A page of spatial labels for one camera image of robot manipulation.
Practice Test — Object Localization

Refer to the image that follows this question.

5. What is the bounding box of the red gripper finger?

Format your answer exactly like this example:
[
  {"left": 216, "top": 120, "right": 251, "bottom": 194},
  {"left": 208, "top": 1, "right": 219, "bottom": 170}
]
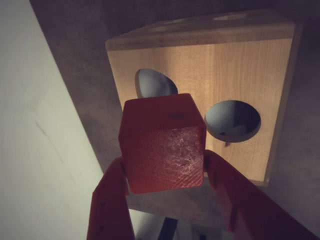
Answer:
[
  {"left": 204, "top": 149, "right": 320, "bottom": 240},
  {"left": 86, "top": 157, "right": 136, "bottom": 240}
]

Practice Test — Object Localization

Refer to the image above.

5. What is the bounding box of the red cube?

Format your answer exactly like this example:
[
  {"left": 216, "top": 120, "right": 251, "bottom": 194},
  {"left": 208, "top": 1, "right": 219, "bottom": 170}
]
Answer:
[{"left": 117, "top": 92, "right": 208, "bottom": 195}]

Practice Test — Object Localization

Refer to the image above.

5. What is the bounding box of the wooden shape sorter box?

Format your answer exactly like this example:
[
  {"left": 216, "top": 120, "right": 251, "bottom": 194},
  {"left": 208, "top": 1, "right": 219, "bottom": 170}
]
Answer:
[{"left": 104, "top": 8, "right": 303, "bottom": 188}]

